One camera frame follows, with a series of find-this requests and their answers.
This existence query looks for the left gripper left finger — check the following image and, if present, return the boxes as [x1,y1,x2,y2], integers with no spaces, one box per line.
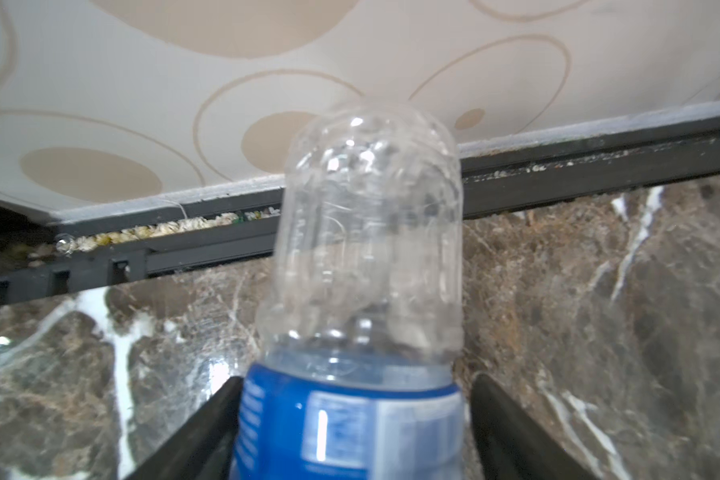
[128,377,244,480]

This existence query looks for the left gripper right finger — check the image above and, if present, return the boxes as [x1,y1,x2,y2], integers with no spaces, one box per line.
[470,373,596,480]

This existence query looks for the blue label clear bottle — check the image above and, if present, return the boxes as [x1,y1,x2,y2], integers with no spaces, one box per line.
[230,100,465,479]

